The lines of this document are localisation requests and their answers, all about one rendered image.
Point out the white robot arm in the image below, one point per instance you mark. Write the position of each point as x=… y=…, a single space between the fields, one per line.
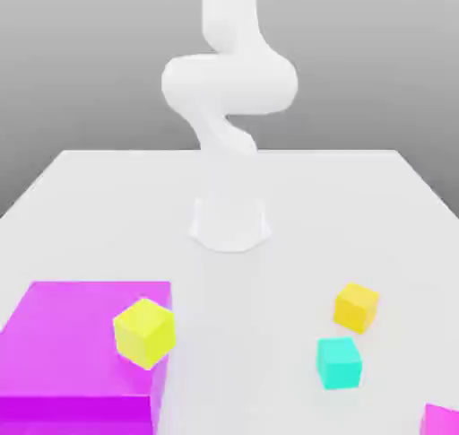
x=229 y=83

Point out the small golden yellow cube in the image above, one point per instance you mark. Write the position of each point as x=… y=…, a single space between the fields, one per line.
x=355 y=309

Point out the small lime yellow cube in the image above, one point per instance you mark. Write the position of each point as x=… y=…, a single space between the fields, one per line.
x=143 y=334

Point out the small turquoise cube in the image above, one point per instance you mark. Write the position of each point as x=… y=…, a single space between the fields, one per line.
x=339 y=365

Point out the large magenta box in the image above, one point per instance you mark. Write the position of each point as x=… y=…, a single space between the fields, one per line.
x=61 y=341

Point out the small magenta cube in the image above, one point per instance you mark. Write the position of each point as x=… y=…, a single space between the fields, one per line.
x=443 y=422

